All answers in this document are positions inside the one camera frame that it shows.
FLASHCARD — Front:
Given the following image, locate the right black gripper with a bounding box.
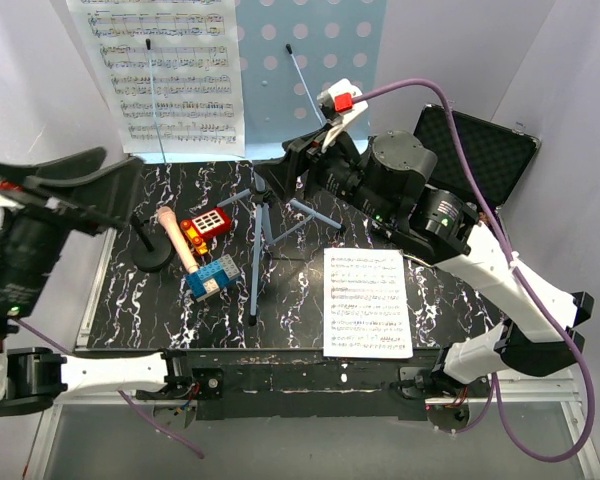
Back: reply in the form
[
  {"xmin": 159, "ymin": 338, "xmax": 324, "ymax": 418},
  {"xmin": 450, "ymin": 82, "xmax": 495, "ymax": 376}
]
[{"xmin": 251, "ymin": 121, "xmax": 394, "ymax": 227}]

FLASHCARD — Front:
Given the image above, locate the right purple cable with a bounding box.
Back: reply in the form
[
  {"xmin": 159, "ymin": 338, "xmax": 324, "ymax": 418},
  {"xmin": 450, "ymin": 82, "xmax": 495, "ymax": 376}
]
[{"xmin": 352, "ymin": 77, "xmax": 596, "ymax": 462}]

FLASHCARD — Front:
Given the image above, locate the black poker chip case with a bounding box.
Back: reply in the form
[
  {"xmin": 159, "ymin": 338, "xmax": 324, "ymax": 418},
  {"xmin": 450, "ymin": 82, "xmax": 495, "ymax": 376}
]
[{"xmin": 412, "ymin": 103, "xmax": 541, "ymax": 221}]

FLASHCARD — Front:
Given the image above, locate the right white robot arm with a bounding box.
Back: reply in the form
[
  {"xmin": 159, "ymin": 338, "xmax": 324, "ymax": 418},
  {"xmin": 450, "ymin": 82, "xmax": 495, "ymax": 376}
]
[{"xmin": 254, "ymin": 129, "xmax": 593, "ymax": 398}]

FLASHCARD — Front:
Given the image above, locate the blue grey brick toy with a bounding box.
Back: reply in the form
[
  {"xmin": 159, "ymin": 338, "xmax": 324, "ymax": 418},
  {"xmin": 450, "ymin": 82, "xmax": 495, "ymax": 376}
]
[{"xmin": 185, "ymin": 255, "xmax": 240, "ymax": 302}]

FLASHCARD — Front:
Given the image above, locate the left aluminium rail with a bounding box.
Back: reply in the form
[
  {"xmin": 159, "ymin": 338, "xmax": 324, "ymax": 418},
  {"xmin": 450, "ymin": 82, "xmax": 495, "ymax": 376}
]
[{"xmin": 44, "ymin": 234, "xmax": 116, "ymax": 406}]

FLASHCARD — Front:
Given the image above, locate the pink toy microphone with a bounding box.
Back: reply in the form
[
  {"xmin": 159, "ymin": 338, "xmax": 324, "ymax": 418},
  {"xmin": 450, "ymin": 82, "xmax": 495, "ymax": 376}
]
[{"xmin": 156, "ymin": 206, "xmax": 199, "ymax": 274}]

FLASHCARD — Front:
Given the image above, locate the sheet music page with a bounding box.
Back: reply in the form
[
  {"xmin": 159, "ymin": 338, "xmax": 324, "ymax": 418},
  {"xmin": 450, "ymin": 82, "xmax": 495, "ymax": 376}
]
[
  {"xmin": 67, "ymin": 0, "xmax": 245, "ymax": 157},
  {"xmin": 323, "ymin": 248, "xmax": 414, "ymax": 359}
]

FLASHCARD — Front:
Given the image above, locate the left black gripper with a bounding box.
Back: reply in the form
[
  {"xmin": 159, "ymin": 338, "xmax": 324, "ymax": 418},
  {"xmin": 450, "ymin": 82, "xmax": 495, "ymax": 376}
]
[{"xmin": 0, "ymin": 146, "xmax": 148, "ymax": 316}]

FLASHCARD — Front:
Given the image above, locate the blue music stand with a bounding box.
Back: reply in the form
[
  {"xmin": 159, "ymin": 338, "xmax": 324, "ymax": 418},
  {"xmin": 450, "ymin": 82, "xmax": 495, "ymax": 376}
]
[{"xmin": 132, "ymin": 0, "xmax": 389, "ymax": 327}]

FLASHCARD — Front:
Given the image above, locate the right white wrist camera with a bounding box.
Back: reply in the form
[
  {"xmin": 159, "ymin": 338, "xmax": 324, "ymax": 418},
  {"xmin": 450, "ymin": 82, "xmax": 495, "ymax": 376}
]
[{"xmin": 317, "ymin": 78, "xmax": 368, "ymax": 153}]

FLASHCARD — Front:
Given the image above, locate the black microphone stand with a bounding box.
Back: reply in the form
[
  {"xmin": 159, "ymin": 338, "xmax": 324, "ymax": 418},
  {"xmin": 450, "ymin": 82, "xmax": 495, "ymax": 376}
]
[{"xmin": 130, "ymin": 214, "xmax": 175, "ymax": 273}]

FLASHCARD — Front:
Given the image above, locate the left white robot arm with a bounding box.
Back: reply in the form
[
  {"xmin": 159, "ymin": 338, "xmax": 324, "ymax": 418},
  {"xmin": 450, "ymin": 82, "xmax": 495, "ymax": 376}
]
[{"xmin": 0, "ymin": 147, "xmax": 193, "ymax": 417}]

